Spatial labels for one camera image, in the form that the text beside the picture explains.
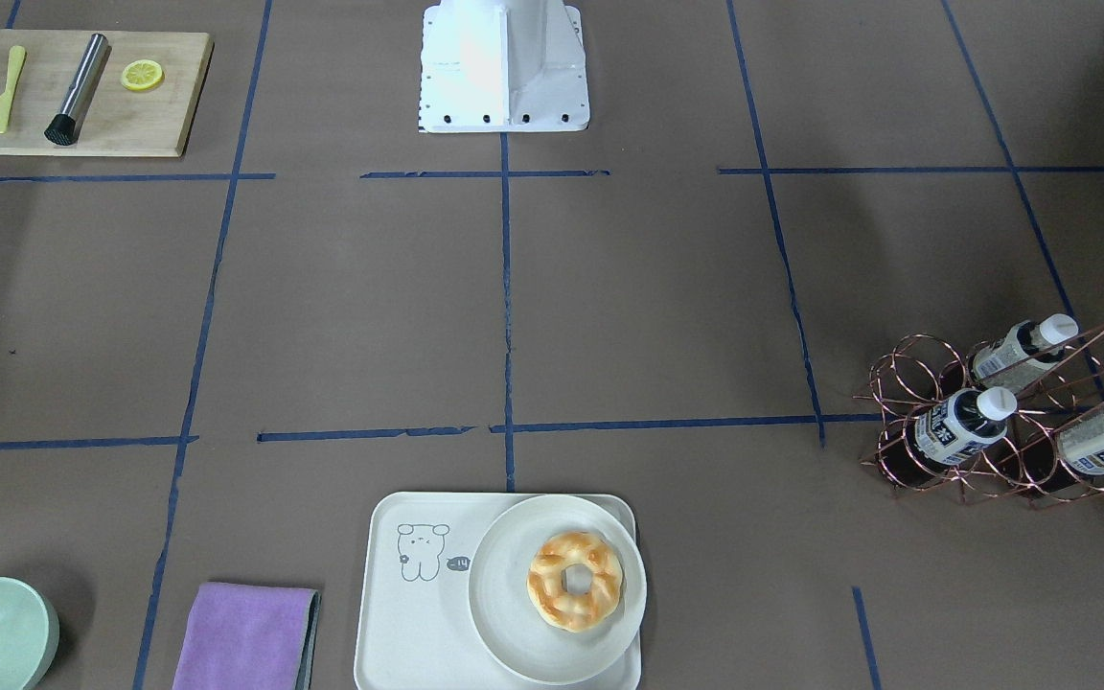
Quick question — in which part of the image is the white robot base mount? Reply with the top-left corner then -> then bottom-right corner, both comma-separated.
418,1 -> 591,134

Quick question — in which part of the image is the lemon slice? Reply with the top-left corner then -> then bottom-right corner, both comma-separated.
120,59 -> 166,92

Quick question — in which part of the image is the yellow plastic knife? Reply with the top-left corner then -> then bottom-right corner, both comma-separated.
0,45 -> 26,135

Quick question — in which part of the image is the copper wire bottle rack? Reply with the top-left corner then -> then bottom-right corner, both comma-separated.
863,326 -> 1104,508

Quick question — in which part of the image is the cream tray with bear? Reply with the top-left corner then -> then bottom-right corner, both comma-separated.
354,491 -> 641,689

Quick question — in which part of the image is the cream round plate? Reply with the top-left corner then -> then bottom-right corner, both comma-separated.
468,493 -> 648,686

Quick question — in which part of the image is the steel muddler black tip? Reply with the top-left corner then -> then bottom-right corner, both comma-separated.
44,34 -> 112,146

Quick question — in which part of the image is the wooden cutting board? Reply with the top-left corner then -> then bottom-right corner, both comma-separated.
0,28 -> 214,157

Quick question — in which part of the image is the glazed twisted donut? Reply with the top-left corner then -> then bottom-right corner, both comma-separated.
526,530 -> 625,633

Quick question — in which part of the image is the purple folded cloth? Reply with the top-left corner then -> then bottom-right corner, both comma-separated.
172,582 -> 321,689

